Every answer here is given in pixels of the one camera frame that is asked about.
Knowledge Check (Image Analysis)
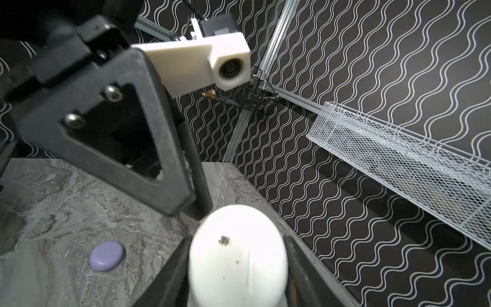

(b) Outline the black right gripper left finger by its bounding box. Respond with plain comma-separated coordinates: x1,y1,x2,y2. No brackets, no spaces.
133,237,192,306

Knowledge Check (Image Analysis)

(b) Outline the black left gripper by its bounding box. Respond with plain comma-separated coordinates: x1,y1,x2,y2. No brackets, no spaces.
1,17,130,161

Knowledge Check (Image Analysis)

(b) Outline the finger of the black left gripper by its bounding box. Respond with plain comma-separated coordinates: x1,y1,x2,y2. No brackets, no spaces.
163,86,213,221
11,49,197,217

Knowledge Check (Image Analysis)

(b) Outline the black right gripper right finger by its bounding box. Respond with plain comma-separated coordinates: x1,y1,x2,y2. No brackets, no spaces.
283,235,346,307

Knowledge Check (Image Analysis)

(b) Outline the white round disc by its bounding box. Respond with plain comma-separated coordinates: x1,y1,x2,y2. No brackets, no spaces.
188,205,288,306

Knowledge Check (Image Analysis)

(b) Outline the purple round disc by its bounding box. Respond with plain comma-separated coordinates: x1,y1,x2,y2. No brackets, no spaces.
89,241,124,271

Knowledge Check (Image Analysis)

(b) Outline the small brass object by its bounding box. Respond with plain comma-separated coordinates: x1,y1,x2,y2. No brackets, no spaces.
202,89,217,100

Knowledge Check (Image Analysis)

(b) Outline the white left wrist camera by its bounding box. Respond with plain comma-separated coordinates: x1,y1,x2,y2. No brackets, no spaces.
132,14,251,98

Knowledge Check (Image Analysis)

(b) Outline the black wire basket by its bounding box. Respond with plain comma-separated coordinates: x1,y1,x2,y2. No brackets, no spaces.
216,65,280,116

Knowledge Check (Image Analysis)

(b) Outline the aluminium corner frame post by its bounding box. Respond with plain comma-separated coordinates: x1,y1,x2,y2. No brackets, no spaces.
222,0,299,162

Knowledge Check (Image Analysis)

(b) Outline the white wire mesh basket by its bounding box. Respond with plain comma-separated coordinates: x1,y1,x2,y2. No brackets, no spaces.
307,102,490,248

